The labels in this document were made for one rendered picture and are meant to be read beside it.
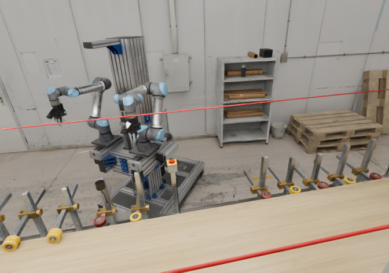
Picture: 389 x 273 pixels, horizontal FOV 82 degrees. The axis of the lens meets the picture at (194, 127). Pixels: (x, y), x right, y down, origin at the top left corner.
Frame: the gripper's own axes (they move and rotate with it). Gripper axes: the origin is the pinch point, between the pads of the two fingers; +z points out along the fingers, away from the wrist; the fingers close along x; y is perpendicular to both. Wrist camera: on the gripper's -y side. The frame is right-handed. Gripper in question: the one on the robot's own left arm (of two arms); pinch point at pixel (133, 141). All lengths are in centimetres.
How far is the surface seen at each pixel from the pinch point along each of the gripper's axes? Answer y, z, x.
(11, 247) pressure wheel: -82, 38, 36
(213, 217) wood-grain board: -10, 42, -70
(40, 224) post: -60, 47, 47
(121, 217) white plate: -25, 57, 3
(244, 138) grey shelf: 249, 118, -35
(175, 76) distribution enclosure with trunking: 204, 0, 76
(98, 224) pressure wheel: -46, 41, 1
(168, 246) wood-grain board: -42, 42, -52
